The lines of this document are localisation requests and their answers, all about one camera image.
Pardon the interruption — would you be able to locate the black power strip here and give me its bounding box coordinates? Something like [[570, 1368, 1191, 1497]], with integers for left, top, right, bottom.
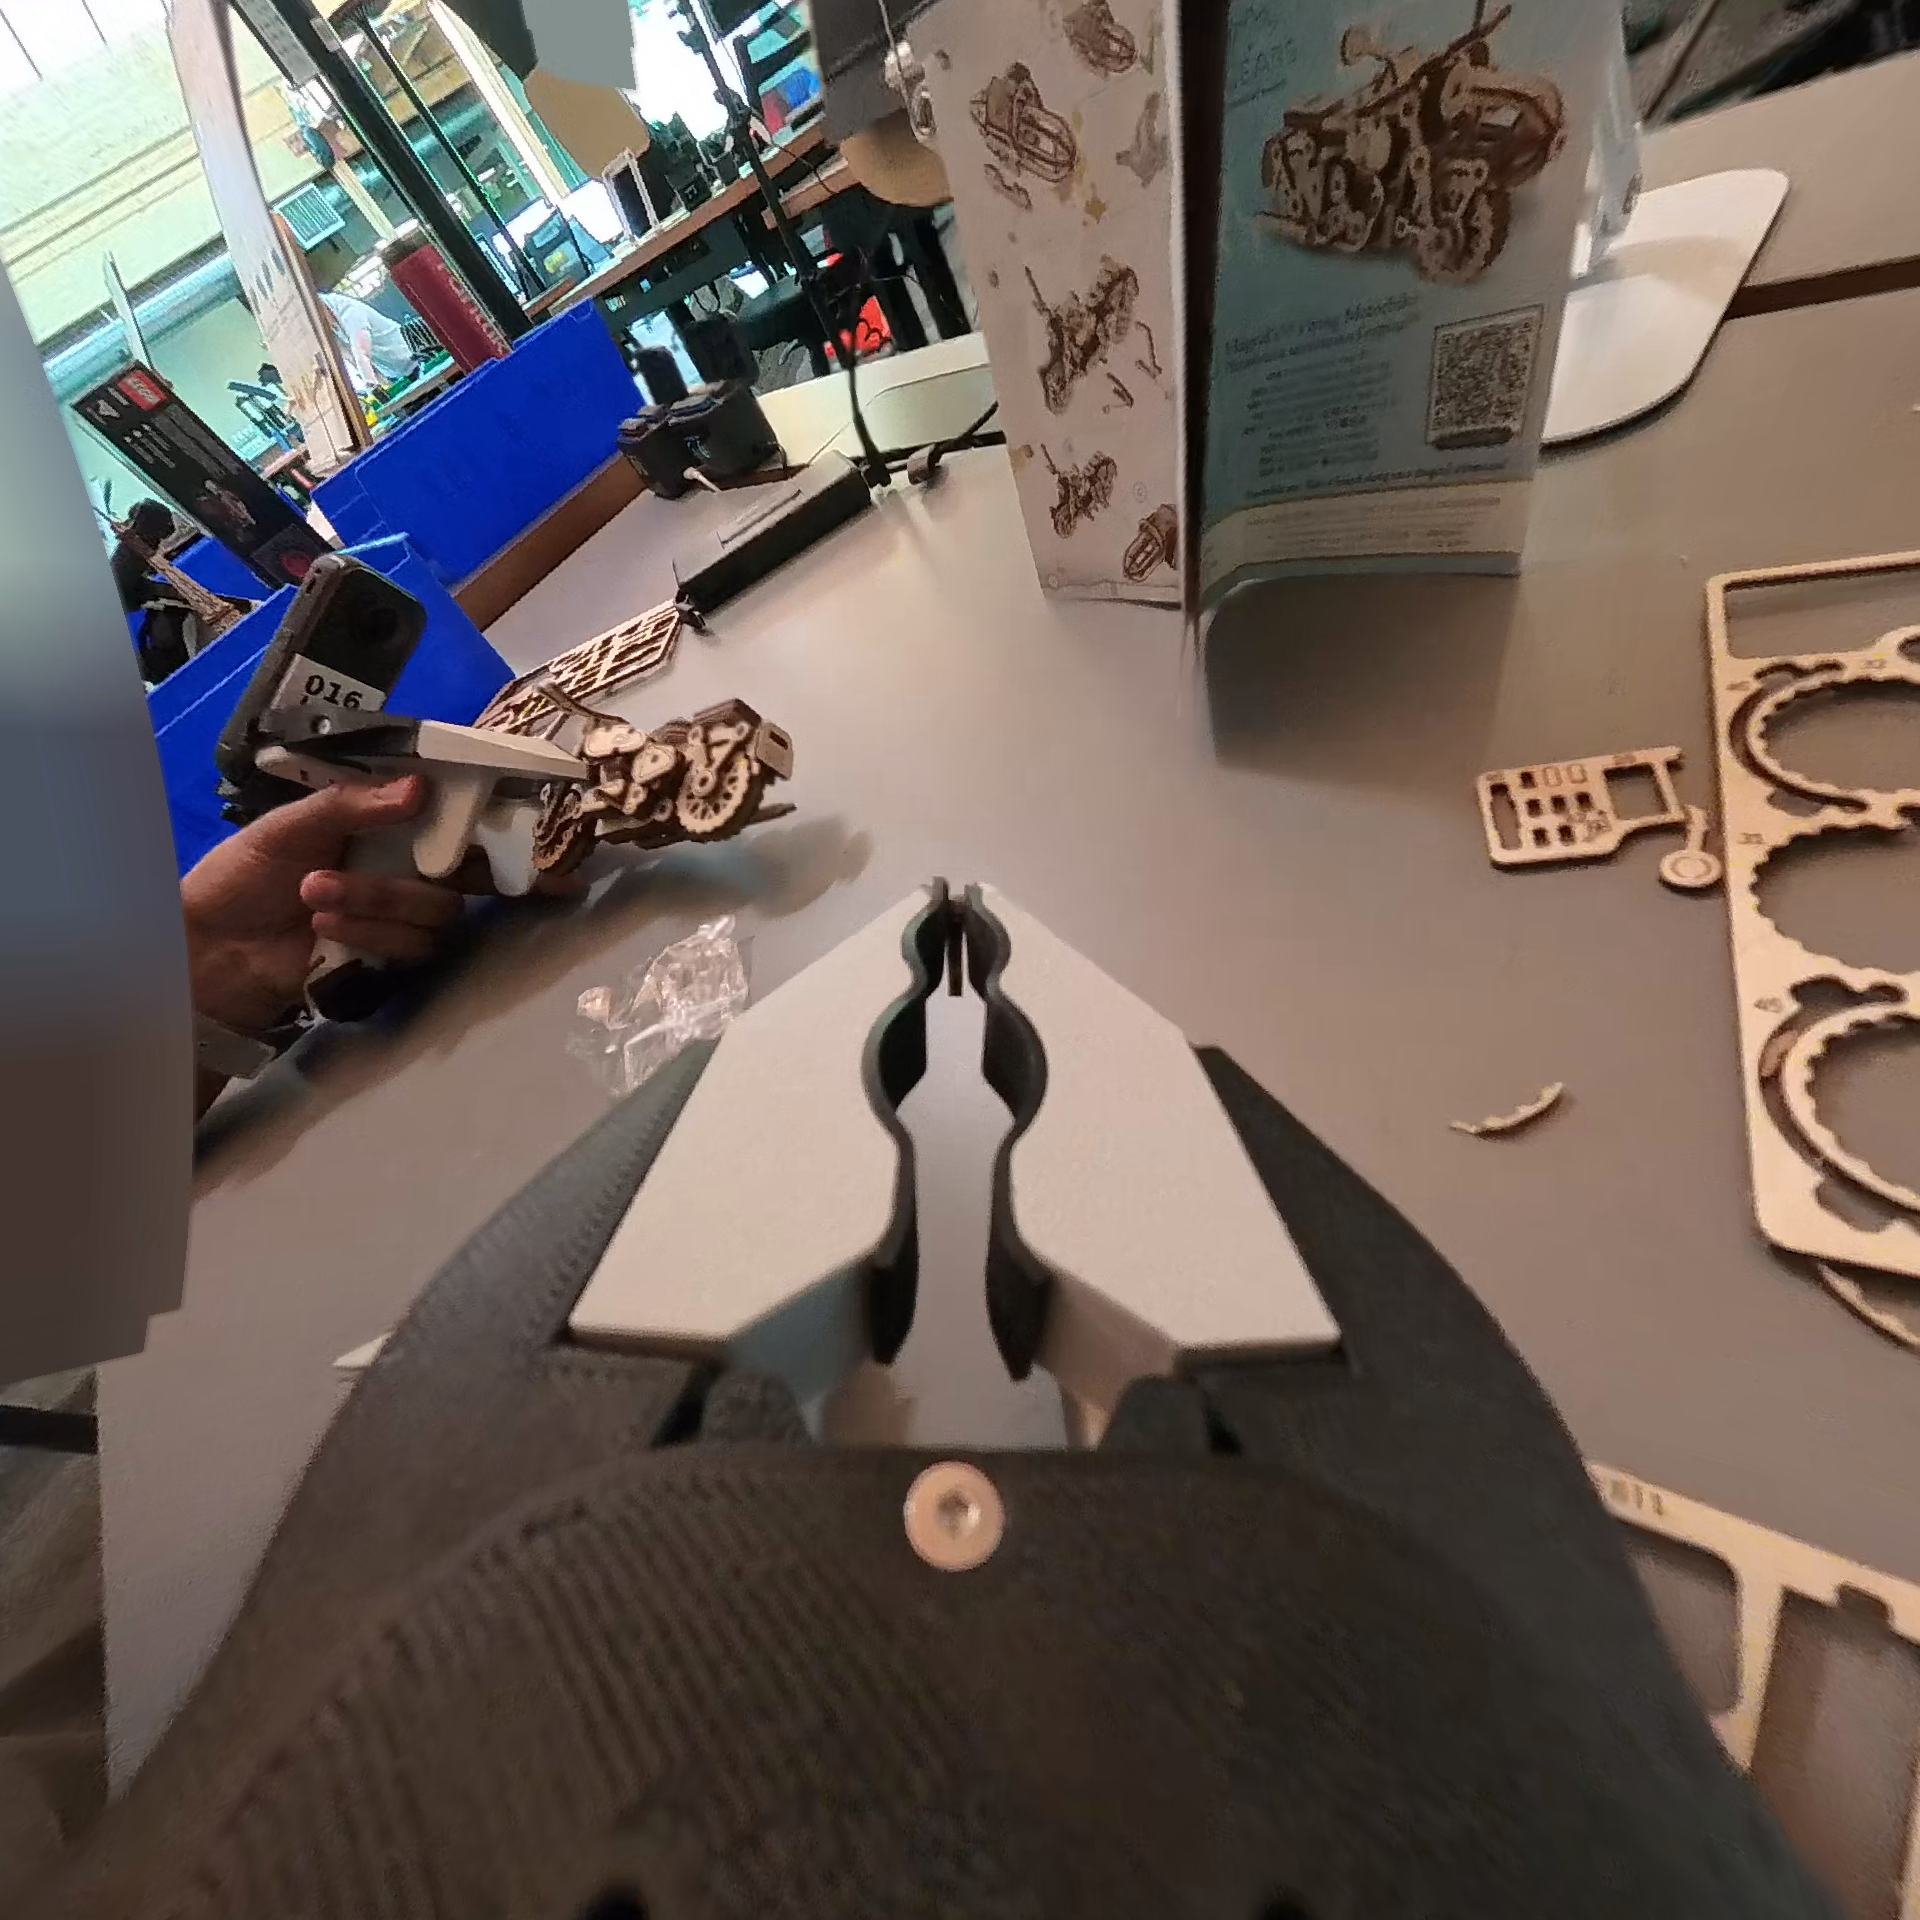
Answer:
[[673, 451, 881, 617]]

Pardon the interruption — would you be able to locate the black cable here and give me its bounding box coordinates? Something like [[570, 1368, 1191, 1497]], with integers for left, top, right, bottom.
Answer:
[[817, 270, 1008, 496]]

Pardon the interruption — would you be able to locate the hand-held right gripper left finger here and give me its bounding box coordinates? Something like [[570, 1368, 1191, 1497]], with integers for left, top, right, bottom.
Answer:
[[568, 882, 953, 1444]]

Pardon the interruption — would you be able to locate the grey desk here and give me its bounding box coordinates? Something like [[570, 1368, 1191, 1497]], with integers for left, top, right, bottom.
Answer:
[[89, 112, 1920, 1802]]

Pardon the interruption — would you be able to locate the wooden motorcycle model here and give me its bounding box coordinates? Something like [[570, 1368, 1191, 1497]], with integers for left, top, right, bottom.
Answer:
[[479, 696, 800, 875]]

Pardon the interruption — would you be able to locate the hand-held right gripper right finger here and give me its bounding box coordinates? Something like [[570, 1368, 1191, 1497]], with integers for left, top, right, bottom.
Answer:
[[961, 882, 1343, 1451]]

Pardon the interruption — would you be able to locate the clear plastic bag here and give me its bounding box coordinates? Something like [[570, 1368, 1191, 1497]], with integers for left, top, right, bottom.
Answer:
[[575, 914, 753, 1099]]

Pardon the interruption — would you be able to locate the black battery charger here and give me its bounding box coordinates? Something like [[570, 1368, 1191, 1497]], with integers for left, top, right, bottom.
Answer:
[[620, 376, 785, 500]]

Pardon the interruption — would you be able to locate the person's left hand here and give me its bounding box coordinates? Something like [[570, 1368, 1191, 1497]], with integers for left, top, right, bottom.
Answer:
[[180, 772, 590, 1039]]

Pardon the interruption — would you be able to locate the wooden workbench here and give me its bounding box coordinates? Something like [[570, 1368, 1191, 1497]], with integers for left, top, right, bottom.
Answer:
[[516, 112, 904, 326]]

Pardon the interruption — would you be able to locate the white flat box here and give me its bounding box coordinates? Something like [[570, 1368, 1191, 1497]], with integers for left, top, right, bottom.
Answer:
[[756, 335, 999, 465]]

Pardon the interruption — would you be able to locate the beige printed packaging sleeve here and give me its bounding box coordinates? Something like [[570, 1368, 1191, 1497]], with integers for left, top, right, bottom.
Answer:
[[912, 0, 1203, 607]]

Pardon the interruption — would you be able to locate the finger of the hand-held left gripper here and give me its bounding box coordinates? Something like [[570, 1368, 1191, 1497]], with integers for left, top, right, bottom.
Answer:
[[407, 718, 599, 790]]

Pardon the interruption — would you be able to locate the white monitor stand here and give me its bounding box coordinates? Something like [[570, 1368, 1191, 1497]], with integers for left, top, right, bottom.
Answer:
[[1544, 0, 1794, 449]]

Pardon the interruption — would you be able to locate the person's brown clothing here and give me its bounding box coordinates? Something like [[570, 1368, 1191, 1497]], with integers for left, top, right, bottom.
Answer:
[[0, 1441, 115, 1920]]

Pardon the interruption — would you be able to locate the wooden gear cutout sheet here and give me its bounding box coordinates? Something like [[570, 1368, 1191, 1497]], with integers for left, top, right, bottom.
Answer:
[[1703, 547, 1920, 1281]]

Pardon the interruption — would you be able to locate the black printed box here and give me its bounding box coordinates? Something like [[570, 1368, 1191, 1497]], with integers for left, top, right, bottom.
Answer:
[[71, 359, 336, 591]]

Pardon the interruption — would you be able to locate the small wooden parts sheet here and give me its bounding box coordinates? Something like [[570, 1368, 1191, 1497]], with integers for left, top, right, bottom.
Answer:
[[1478, 748, 1690, 875]]

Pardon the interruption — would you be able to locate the red cylinder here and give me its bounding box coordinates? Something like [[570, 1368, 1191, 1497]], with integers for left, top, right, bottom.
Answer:
[[387, 241, 513, 369]]

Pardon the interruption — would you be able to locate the wooden tower model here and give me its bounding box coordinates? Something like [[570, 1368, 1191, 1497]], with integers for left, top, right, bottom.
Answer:
[[108, 503, 254, 640]]

